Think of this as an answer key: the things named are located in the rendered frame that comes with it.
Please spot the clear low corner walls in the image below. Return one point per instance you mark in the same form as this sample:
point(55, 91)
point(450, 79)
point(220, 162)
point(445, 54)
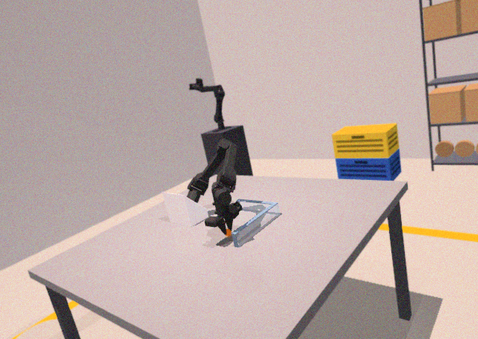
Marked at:
point(259, 223)

